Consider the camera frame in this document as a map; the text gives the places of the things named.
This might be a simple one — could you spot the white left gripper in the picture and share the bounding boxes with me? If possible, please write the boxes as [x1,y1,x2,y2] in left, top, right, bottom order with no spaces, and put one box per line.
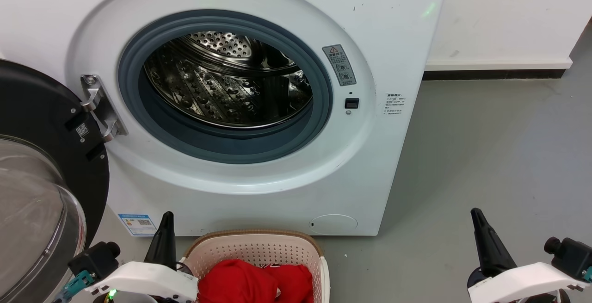
[85,211,198,303]

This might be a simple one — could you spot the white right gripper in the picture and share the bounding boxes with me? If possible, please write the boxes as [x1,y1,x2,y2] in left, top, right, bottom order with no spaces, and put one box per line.
[467,208,586,303]

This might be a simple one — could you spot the red garment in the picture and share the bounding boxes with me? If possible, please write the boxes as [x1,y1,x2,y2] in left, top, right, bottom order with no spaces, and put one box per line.
[197,259,314,303]

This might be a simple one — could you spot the cream perforated laundry basket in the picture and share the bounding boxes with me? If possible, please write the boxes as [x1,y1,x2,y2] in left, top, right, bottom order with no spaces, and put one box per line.
[178,229,330,303]

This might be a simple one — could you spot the stainless steel washing machine drum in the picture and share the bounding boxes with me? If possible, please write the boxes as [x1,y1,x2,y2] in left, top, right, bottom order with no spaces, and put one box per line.
[143,31,314,129]

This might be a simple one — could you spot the black washer door with glass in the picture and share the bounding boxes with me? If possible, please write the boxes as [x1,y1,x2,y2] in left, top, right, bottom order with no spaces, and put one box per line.
[0,59,110,303]

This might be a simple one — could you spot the blue energy label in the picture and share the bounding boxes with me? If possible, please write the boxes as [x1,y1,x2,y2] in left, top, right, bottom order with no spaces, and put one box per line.
[118,214,158,237]

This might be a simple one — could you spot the grey rubber door gasket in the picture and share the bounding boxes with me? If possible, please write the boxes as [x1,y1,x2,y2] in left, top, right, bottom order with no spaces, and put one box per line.
[117,9,333,164]

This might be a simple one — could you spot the white front-load washing machine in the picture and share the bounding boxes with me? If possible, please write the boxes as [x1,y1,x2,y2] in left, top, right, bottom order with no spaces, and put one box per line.
[0,0,449,236]

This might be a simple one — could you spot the metal door hinge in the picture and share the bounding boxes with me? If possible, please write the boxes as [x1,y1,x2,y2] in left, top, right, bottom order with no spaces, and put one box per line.
[80,74,129,143]

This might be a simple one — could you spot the round filter cover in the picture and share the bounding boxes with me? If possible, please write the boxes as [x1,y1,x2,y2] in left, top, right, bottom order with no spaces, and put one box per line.
[309,214,358,235]

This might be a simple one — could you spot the small text sticker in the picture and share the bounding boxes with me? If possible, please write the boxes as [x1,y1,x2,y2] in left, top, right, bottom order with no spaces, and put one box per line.
[385,93,407,116]

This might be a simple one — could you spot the white and black baseboard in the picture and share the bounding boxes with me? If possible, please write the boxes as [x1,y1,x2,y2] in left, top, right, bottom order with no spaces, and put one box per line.
[422,57,573,80]

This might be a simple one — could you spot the grey warning sticker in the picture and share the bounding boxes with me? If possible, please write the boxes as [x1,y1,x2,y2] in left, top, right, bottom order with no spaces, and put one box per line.
[322,44,357,87]

